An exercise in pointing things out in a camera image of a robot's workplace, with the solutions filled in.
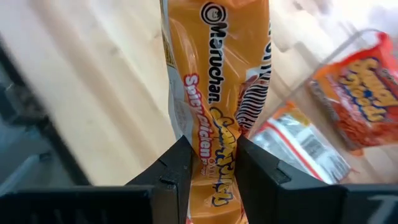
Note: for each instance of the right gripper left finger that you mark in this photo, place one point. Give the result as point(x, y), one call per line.
point(161, 193)

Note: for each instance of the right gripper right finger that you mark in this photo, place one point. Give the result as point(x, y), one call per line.
point(273, 193)

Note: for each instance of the red Maruchan noodle pack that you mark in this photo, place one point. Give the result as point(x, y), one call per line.
point(360, 93)
point(217, 77)
point(304, 149)

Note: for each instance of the clear plastic bin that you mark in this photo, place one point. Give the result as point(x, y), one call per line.
point(311, 102)

